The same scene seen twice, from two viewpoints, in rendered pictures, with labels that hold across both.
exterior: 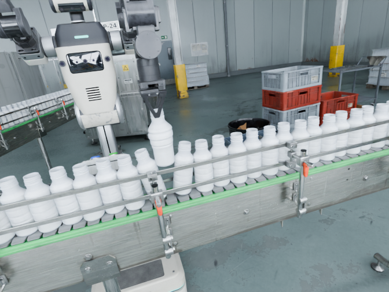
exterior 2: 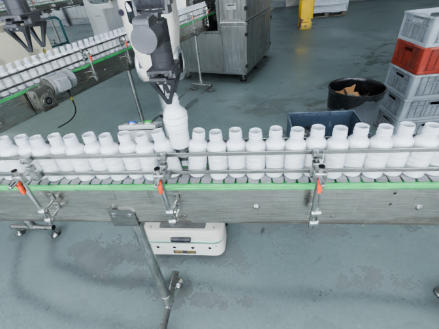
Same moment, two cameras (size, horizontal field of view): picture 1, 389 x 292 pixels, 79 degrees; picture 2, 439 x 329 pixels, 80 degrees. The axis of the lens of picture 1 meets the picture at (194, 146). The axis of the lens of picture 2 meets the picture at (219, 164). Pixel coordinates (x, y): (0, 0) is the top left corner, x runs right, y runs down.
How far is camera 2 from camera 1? 0.31 m
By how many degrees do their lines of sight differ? 25
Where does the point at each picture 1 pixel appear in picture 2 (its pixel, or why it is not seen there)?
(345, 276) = (394, 288)
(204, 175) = (214, 165)
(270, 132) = (294, 136)
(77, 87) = not seen: hidden behind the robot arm
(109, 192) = (128, 161)
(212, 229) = (220, 212)
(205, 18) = not seen: outside the picture
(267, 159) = (288, 162)
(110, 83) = not seen: hidden behind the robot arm
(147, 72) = (156, 59)
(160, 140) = (170, 126)
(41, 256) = (80, 197)
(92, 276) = (117, 220)
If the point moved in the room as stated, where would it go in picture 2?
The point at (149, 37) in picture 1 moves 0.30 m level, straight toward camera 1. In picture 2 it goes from (144, 32) to (38, 85)
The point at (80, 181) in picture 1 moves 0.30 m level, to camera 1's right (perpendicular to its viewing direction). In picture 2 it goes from (104, 148) to (192, 160)
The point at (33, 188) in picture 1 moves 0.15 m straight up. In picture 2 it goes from (70, 147) to (48, 102)
